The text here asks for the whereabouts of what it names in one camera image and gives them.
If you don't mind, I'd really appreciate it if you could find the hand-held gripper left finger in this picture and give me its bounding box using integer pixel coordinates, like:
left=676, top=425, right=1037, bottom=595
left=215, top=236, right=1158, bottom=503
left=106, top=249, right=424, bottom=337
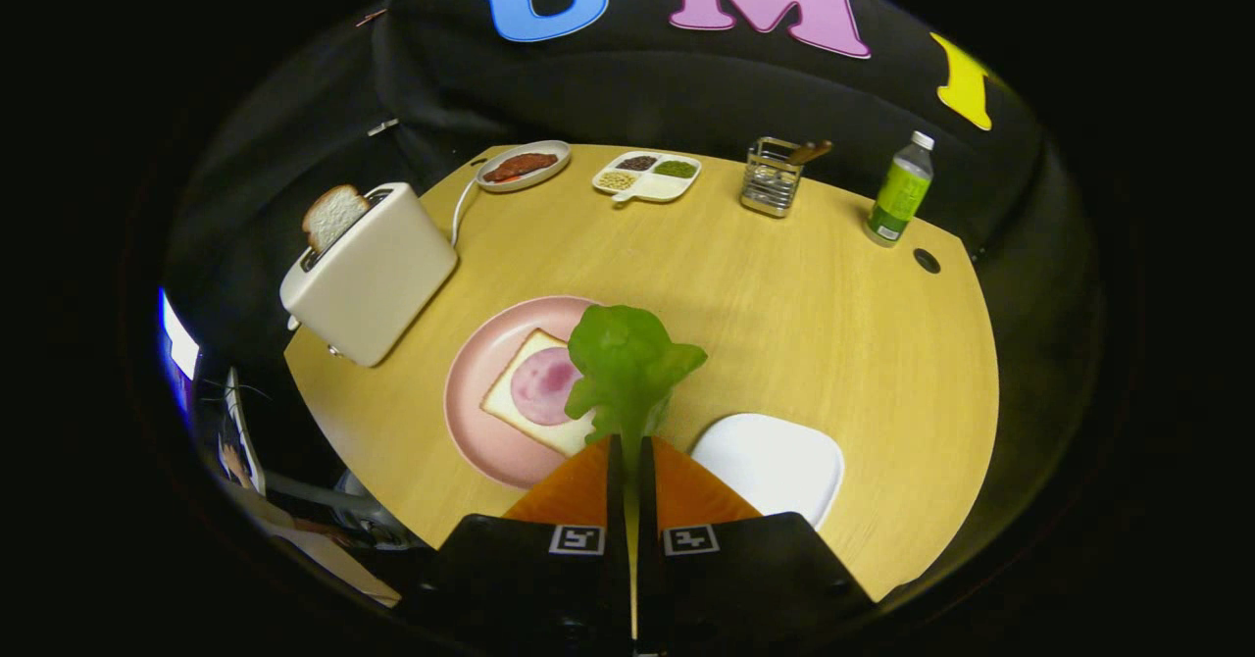
left=397, top=433, right=633, bottom=657

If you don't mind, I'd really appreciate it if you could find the pink ham slice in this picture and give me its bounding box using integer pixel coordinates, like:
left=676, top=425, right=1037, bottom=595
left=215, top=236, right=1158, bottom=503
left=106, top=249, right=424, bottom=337
left=510, top=346, right=581, bottom=428

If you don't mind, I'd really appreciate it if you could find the white bread slice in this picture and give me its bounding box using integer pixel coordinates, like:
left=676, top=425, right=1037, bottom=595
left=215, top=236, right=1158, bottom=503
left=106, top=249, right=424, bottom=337
left=479, top=328, right=601, bottom=458

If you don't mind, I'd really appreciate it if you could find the white toaster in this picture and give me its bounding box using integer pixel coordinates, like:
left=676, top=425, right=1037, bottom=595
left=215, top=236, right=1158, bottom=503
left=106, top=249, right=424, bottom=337
left=279, top=182, right=460, bottom=369

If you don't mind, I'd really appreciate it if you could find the white toaster cable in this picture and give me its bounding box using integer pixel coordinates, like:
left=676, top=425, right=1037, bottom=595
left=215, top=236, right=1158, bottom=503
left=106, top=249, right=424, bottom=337
left=449, top=159, right=486, bottom=246

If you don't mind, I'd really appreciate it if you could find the brown meat slice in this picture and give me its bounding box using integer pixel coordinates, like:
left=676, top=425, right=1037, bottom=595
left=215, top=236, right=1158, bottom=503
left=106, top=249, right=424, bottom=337
left=482, top=152, right=559, bottom=184

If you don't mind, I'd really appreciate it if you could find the white divided dish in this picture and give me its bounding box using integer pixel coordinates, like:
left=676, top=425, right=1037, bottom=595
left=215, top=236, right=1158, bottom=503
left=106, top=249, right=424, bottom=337
left=591, top=151, right=703, bottom=205

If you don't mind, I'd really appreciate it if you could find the green lettuce leaf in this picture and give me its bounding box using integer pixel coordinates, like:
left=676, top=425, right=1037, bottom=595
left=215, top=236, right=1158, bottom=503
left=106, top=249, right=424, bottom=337
left=564, top=305, right=709, bottom=472

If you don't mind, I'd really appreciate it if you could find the black backdrop cloth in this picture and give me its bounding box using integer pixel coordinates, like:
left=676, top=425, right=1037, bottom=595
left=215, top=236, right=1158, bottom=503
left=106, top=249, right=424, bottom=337
left=162, top=0, right=1107, bottom=560

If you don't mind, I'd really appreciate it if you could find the toasted bread slice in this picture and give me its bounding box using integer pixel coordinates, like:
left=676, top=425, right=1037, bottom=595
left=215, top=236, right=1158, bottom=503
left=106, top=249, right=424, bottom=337
left=301, top=184, right=372, bottom=254

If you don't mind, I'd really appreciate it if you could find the pink round plate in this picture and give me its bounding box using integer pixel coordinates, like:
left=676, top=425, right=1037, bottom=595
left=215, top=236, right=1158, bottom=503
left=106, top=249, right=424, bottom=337
left=444, top=295, right=628, bottom=490

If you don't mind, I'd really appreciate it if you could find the lit screen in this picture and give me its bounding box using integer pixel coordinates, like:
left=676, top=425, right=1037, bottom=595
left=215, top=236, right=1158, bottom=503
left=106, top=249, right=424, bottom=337
left=159, top=287, right=202, bottom=413

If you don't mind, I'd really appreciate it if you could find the metal wire holder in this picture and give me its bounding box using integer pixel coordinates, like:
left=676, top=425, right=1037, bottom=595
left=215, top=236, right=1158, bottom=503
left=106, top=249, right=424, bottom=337
left=739, top=136, right=807, bottom=219

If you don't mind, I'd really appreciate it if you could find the white square plate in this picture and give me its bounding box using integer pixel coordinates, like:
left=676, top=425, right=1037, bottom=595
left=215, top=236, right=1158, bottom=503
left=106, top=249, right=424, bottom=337
left=689, top=413, right=846, bottom=531

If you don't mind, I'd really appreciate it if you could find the white round plate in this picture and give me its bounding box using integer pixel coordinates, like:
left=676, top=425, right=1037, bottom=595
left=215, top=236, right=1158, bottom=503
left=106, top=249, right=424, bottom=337
left=475, top=140, right=572, bottom=193

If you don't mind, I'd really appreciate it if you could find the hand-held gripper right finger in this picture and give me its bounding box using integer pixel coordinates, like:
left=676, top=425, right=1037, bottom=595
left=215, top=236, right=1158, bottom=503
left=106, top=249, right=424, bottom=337
left=635, top=434, right=876, bottom=657

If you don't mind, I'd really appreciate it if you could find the green label bottle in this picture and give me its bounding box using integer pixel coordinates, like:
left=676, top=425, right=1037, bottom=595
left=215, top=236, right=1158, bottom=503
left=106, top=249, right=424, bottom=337
left=863, top=130, right=935, bottom=248

